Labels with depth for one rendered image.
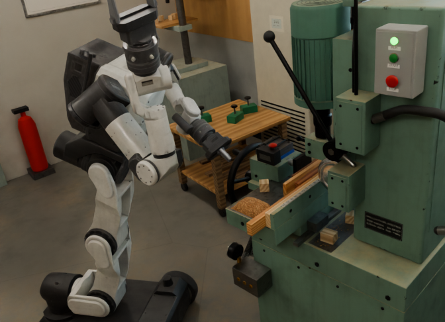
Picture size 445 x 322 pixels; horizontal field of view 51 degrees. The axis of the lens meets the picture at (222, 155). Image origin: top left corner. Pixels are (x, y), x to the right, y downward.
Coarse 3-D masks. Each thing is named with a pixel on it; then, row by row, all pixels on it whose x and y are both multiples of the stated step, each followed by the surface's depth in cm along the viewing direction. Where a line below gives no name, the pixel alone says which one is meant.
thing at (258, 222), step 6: (300, 186) 155; (282, 198) 150; (276, 204) 147; (264, 210) 145; (258, 216) 142; (264, 216) 142; (252, 222) 140; (258, 222) 141; (264, 222) 143; (252, 228) 139; (258, 228) 141; (252, 234) 140
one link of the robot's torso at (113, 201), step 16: (96, 176) 175; (128, 176) 191; (112, 192) 177; (128, 192) 191; (96, 208) 187; (112, 208) 182; (128, 208) 195; (96, 224) 191; (112, 224) 189; (112, 240) 191
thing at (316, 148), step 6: (306, 138) 157; (312, 138) 156; (318, 138) 156; (324, 138) 155; (306, 144) 158; (312, 144) 157; (318, 144) 155; (306, 150) 160; (312, 150) 158; (318, 150) 156; (312, 156) 159; (318, 156) 157; (324, 156) 155
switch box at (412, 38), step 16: (384, 32) 109; (400, 32) 106; (416, 32) 104; (384, 48) 110; (416, 48) 106; (384, 64) 112; (400, 64) 109; (416, 64) 107; (384, 80) 114; (400, 80) 111; (416, 80) 109; (400, 96) 113; (416, 96) 112
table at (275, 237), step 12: (252, 180) 176; (252, 192) 163; (264, 192) 162; (276, 192) 161; (324, 192) 157; (312, 204) 153; (324, 204) 159; (228, 216) 156; (240, 216) 151; (300, 216) 150; (240, 228) 154; (264, 228) 145; (288, 228) 147; (264, 240) 147; (276, 240) 143
